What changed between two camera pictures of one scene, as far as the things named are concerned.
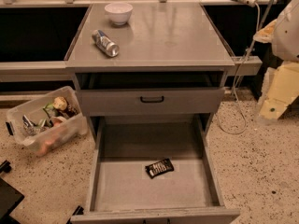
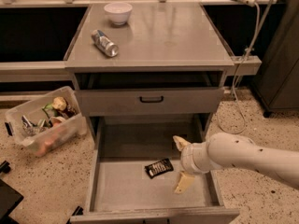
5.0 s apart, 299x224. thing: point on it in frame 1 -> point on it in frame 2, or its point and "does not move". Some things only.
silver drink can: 105,43 does not move
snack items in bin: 60,110 does not move
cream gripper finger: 265,34 -> 180,142
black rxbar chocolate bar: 159,168 does not move
